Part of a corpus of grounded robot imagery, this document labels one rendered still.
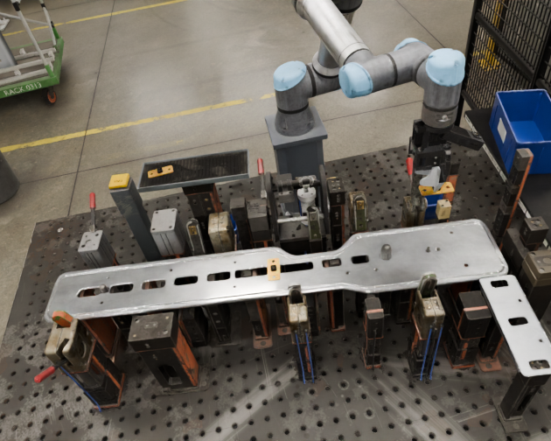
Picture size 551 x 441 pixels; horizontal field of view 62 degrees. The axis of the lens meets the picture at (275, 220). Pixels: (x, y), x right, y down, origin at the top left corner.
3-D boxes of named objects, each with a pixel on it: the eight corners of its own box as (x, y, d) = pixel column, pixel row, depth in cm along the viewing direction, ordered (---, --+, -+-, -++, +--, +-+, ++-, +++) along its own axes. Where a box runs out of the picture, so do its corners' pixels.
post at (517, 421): (505, 433, 127) (533, 388, 107) (490, 395, 135) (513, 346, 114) (528, 430, 127) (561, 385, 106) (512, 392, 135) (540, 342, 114)
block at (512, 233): (499, 316, 152) (523, 258, 131) (485, 287, 161) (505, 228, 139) (508, 315, 152) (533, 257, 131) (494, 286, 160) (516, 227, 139)
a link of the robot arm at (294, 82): (271, 99, 171) (267, 65, 161) (305, 88, 173) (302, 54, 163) (282, 115, 162) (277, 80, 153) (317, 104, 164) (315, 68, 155)
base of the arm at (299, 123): (272, 118, 180) (268, 95, 172) (310, 110, 180) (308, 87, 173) (279, 140, 169) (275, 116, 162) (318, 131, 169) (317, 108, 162)
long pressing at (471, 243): (38, 332, 136) (36, 330, 134) (59, 272, 151) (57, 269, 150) (512, 276, 129) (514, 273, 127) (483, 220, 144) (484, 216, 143)
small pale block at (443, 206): (427, 280, 166) (440, 207, 140) (424, 272, 168) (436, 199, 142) (436, 278, 166) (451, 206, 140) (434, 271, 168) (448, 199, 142)
